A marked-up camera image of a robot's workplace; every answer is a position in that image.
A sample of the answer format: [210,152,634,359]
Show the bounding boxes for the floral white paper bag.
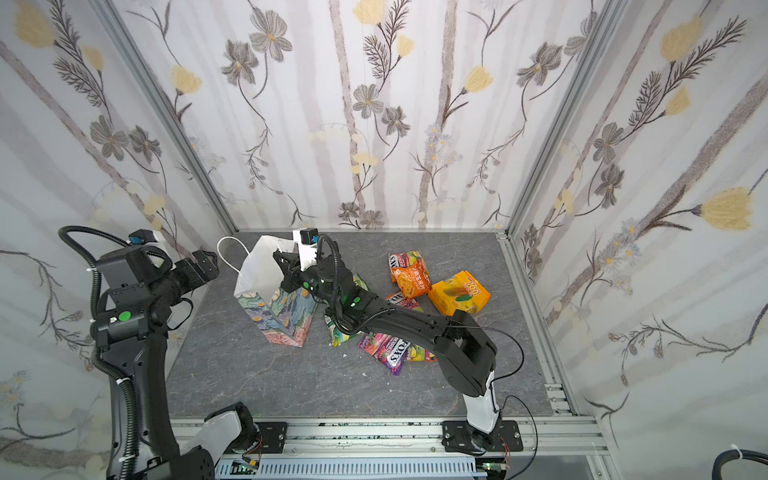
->
[216,235,317,348]

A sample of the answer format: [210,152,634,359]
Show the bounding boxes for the green Fox's candy bag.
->
[323,273,371,349]

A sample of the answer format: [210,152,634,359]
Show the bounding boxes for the orange corn chips bag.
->
[393,263,431,299]

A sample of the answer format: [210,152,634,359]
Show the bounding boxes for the yellow mango gummy bag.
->
[428,271,492,316]

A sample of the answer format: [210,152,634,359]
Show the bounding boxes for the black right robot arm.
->
[272,234,497,397]

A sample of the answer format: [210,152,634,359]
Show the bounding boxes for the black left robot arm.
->
[58,226,219,479]

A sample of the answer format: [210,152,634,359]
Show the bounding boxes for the red Fox's candy bag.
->
[388,250,429,282]

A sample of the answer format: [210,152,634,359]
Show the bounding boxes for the pink-yellow Fox's candy bag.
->
[386,292,424,312]

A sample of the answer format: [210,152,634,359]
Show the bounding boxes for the purple Fox's candy bag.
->
[358,333,411,376]

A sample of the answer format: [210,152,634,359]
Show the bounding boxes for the orange Fox's candy bag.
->
[406,345,436,362]

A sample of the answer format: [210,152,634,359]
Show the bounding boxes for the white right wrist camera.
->
[292,228,319,271]

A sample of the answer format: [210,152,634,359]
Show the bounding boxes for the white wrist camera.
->
[292,228,319,271]
[128,229,170,254]

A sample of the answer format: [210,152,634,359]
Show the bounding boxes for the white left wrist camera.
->
[128,229,170,254]

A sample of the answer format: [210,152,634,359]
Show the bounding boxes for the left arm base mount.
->
[181,402,288,479]

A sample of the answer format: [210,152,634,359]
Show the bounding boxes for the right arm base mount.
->
[441,372,524,457]

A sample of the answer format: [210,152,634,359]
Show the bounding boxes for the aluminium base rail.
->
[170,416,619,480]

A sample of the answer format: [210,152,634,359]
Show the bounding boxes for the black corrugated cable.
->
[712,445,768,480]

